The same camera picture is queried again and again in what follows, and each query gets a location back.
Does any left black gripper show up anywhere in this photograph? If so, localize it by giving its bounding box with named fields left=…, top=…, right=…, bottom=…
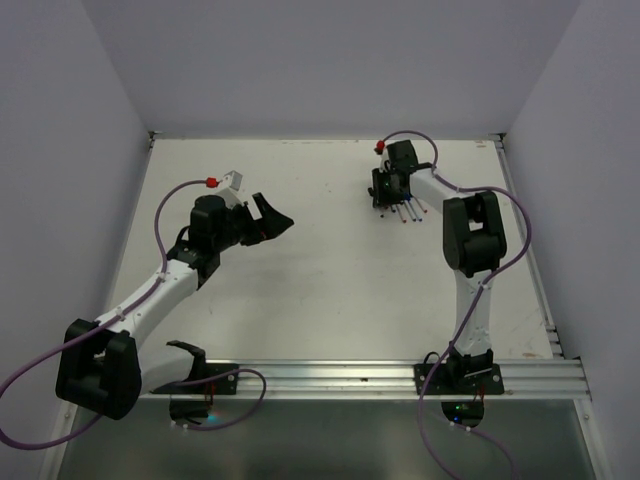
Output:
left=213, top=192, right=292, bottom=251

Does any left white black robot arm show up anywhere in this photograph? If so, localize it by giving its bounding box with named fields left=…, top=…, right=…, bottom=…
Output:
left=55, top=193, right=294, bottom=420

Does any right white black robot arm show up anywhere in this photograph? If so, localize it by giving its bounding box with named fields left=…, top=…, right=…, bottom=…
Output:
left=369, top=140, right=507, bottom=395

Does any red cap pen middle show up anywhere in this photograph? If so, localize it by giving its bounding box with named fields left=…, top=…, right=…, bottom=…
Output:
left=395, top=204, right=407, bottom=224

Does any blue tipped pen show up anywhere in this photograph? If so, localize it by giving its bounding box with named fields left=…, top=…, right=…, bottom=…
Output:
left=409, top=202, right=423, bottom=222

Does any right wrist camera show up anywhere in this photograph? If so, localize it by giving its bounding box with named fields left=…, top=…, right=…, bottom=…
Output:
left=379, top=147, right=391, bottom=171

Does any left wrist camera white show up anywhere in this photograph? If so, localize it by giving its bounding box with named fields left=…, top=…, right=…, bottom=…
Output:
left=214, top=170, right=245, bottom=209

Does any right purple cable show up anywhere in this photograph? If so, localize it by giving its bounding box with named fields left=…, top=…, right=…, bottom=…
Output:
left=375, top=130, right=534, bottom=480

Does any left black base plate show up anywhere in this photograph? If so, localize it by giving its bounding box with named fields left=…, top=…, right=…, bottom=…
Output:
left=152, top=363, right=240, bottom=396

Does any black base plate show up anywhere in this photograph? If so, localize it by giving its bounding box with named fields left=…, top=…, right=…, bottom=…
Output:
left=424, top=364, right=505, bottom=396
left=152, top=363, right=240, bottom=396

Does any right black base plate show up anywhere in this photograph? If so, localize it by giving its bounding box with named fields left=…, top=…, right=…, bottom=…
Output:
left=424, top=364, right=505, bottom=396

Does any aluminium mounting rail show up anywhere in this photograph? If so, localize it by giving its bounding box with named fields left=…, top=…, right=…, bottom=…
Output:
left=144, top=357, right=591, bottom=401

